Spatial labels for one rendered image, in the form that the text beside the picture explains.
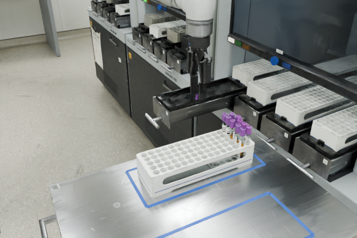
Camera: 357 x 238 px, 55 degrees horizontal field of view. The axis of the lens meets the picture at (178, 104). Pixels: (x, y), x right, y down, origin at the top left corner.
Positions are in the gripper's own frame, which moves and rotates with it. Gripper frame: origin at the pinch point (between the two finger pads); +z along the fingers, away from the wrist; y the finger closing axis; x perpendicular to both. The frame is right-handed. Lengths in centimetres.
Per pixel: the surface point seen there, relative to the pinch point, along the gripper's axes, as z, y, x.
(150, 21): -2, 85, -21
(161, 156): -2.5, -32.2, 30.9
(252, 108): 4.4, -15.5, -12.8
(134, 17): 3, 113, -22
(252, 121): 9.3, -16.6, -12.7
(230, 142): -3.1, -36.5, 12.7
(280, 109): 1.0, -25.3, -16.4
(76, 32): 78, 353, -35
